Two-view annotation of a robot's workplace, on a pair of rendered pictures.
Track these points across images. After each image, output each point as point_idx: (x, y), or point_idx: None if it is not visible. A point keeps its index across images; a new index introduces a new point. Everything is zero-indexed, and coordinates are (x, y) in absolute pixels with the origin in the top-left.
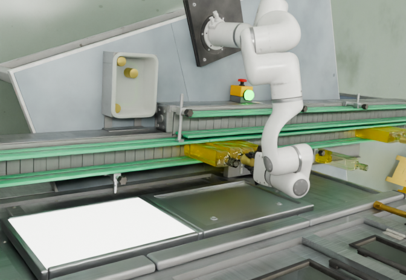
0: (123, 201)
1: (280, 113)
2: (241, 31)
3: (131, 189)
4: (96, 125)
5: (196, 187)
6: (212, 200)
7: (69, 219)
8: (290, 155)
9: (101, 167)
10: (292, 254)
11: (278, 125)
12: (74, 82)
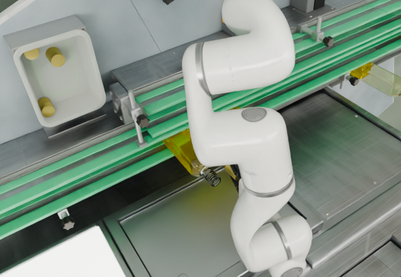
0: (77, 239)
1: (254, 208)
2: (184, 54)
3: None
4: (33, 125)
5: (175, 188)
6: (190, 221)
7: None
8: (273, 253)
9: (43, 199)
10: None
11: (250, 228)
12: None
